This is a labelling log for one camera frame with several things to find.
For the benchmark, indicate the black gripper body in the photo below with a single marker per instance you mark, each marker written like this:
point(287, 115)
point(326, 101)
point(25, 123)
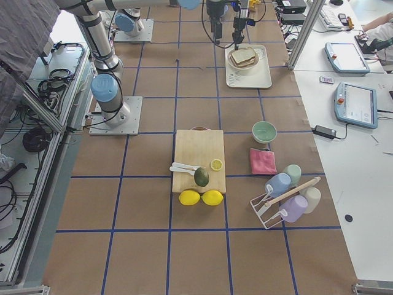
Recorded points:
point(212, 10)
point(239, 23)

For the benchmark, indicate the white bread slice top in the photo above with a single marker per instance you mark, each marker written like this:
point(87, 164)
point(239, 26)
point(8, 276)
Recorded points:
point(243, 55)

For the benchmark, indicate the white bread slice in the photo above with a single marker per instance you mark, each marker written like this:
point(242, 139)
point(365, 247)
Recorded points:
point(243, 55)
point(244, 64)

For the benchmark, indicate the cream round plate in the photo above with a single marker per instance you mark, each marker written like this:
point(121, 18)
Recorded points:
point(241, 70)

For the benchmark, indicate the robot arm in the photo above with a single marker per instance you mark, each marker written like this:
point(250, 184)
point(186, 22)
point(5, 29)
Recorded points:
point(106, 86)
point(214, 10)

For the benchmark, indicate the white bread slice on plate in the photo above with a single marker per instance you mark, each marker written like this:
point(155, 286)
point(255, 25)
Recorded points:
point(244, 64)

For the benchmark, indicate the cream bear serving tray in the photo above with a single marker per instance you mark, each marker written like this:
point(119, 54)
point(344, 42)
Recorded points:
point(260, 77)

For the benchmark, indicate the green bowl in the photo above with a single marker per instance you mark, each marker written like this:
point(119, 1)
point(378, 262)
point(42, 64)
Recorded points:
point(264, 132)

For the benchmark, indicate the wooden cutting board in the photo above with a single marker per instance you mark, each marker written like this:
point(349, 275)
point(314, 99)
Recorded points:
point(199, 148)

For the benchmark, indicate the far teach pendant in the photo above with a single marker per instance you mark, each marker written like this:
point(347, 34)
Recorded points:
point(345, 58)

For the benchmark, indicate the teach pendant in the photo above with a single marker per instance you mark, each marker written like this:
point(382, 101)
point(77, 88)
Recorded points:
point(345, 58)
point(355, 104)

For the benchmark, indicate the pink cloth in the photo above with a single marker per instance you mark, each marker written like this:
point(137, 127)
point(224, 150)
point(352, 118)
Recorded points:
point(262, 162)

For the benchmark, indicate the lemon half slice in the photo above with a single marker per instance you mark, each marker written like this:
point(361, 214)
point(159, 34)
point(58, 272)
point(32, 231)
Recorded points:
point(216, 164)

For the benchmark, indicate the black power adapter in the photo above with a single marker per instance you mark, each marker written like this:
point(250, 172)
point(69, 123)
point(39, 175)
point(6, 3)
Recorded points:
point(324, 132)

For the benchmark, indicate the near teach pendant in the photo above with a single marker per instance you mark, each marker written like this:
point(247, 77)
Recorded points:
point(355, 104)

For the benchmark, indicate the white plastic knife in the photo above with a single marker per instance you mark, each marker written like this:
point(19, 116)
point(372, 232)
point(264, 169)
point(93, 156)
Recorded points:
point(181, 167)

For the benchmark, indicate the avocado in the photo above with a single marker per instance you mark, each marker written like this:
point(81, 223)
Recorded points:
point(201, 177)

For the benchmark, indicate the green mug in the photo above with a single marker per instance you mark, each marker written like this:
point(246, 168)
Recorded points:
point(295, 173)

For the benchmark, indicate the blue mug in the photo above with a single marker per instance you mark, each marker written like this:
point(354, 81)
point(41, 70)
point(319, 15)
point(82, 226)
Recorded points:
point(277, 185)

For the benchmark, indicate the right whole lemon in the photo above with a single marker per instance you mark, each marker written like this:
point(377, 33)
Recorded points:
point(212, 198)

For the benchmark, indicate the whole lemon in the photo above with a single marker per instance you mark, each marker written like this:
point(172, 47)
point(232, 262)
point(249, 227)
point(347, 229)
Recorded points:
point(212, 198)
point(189, 197)

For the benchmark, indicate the left whole lemon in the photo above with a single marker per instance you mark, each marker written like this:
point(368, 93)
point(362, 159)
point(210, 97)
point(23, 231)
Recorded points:
point(189, 197)

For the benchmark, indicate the cream mug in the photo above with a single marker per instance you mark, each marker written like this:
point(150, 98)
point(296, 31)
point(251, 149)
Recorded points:
point(313, 197)

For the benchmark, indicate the purple mug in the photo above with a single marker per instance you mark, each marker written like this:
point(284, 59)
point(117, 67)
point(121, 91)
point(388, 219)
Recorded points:
point(293, 208)

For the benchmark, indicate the aluminium frame post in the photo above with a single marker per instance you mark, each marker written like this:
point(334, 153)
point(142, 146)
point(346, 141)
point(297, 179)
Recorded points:
point(311, 18)

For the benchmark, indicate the white wire mug rack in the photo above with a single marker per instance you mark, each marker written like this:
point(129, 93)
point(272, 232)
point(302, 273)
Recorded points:
point(267, 214)

